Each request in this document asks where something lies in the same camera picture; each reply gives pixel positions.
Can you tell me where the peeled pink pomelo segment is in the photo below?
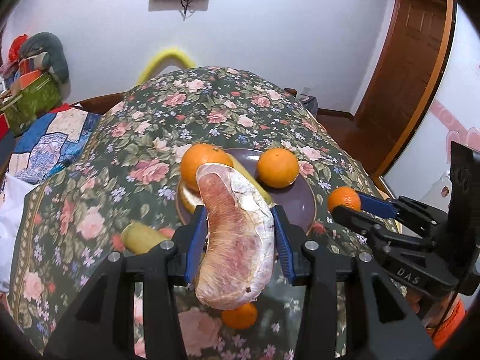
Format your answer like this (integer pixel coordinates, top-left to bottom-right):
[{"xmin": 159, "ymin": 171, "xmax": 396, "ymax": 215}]
[{"xmin": 195, "ymin": 163, "xmax": 275, "ymax": 311}]

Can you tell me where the brown wooden door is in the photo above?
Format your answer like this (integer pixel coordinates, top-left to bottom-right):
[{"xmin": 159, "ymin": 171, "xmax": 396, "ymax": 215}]
[{"xmin": 355, "ymin": 0, "xmax": 453, "ymax": 177}]

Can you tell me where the floral dark green tablecloth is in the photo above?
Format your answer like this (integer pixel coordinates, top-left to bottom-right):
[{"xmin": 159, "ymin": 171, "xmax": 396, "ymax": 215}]
[{"xmin": 8, "ymin": 67, "xmax": 377, "ymax": 351}]

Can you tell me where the right hand on handle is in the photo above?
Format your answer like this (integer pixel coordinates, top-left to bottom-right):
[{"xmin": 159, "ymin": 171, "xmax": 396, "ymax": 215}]
[{"xmin": 405, "ymin": 288, "xmax": 459, "ymax": 328}]

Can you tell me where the small tangerine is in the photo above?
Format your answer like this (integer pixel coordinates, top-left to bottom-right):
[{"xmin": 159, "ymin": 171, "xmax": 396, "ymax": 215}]
[
  {"xmin": 327, "ymin": 186, "xmax": 361, "ymax": 212},
  {"xmin": 221, "ymin": 302, "xmax": 258, "ymax": 330}
]

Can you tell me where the large orange left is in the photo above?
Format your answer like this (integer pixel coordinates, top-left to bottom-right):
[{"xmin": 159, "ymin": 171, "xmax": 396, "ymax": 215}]
[{"xmin": 180, "ymin": 143, "xmax": 233, "ymax": 193}]

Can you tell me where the yellow chair back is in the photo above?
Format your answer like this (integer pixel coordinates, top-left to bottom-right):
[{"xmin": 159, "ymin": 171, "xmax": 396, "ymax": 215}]
[{"xmin": 136, "ymin": 47, "xmax": 195, "ymax": 86}]

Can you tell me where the grey plush toy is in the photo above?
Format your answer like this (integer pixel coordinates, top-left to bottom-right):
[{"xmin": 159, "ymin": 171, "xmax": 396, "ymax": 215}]
[{"xmin": 19, "ymin": 33, "xmax": 69, "ymax": 84}]

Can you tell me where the blue patchwork quilt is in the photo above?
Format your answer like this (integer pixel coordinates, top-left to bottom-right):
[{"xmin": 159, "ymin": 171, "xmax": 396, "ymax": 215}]
[{"xmin": 8, "ymin": 106, "xmax": 101, "ymax": 185}]

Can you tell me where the dark purple round plate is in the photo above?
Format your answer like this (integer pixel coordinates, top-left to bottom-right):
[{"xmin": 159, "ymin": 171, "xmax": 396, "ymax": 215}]
[{"xmin": 175, "ymin": 148, "xmax": 317, "ymax": 234}]

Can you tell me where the orange with sticker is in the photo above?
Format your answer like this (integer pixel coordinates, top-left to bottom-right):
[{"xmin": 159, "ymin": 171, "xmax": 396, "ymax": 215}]
[{"xmin": 257, "ymin": 148, "xmax": 299, "ymax": 189}]

